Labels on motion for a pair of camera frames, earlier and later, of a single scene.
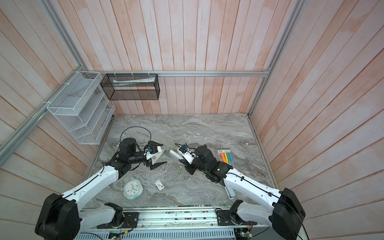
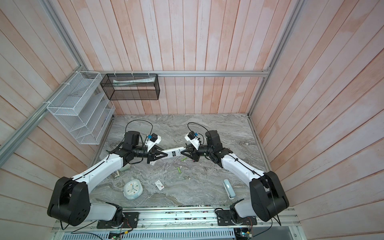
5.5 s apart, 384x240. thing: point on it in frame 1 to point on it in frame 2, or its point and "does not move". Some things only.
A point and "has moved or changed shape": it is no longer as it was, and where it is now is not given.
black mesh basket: [131, 86] does not move
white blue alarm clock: [133, 189] does not move
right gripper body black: [196, 165] to [205, 150]
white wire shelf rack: [83, 107] does not move
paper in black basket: [119, 82] does not move
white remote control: [155, 157] has moved or changed shape
